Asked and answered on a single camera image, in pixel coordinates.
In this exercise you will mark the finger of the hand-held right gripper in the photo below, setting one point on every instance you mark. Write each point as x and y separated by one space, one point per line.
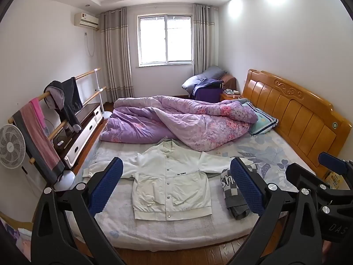
302 175
332 162

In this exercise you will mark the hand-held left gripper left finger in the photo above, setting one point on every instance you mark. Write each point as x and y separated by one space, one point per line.
106 183

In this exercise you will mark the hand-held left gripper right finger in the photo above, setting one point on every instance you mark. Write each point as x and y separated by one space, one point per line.
248 187

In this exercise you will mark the white button jacket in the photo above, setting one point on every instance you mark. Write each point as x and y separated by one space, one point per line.
168 182

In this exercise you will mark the grey white checkered folded cloth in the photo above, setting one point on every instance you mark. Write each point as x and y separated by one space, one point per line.
230 191

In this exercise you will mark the yellow box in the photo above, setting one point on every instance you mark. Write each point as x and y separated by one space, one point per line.
335 180

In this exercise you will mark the pink and grey towel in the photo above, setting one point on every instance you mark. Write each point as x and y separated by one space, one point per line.
53 175

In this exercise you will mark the dark and white cabinet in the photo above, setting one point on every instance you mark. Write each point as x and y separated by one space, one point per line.
82 132

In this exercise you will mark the wooden headboard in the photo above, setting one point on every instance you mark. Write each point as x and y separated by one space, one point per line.
297 116

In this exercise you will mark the small white device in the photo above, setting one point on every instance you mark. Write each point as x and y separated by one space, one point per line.
60 143

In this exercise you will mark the teal plaid pillow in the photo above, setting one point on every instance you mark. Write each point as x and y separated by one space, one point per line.
262 122

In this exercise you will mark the bed with pale floral sheet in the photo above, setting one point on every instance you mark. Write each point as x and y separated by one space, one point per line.
176 232

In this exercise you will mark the dark jacket with grey lining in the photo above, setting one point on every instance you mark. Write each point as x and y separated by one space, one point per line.
69 102

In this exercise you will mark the wooden nightstand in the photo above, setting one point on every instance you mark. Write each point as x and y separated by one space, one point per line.
230 96

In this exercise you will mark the purple floral quilt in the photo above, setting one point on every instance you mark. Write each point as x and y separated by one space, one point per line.
171 116

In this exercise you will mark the white standing fan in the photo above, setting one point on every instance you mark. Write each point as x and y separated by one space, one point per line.
11 146

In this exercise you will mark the dark blue purple blanket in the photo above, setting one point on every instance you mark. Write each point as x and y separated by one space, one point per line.
208 89

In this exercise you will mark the brown armchair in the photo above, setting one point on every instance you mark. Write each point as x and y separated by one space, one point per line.
229 81

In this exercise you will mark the wooden barre rack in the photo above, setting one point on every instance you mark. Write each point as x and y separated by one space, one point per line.
88 74

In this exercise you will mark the grey blue pillow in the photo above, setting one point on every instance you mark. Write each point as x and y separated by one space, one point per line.
205 76

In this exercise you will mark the grey striped curtain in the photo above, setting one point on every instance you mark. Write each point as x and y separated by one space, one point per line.
115 58
204 38

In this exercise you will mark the window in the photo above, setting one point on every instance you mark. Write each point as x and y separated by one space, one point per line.
165 40

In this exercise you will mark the white air conditioner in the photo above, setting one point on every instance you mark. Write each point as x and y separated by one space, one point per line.
86 20

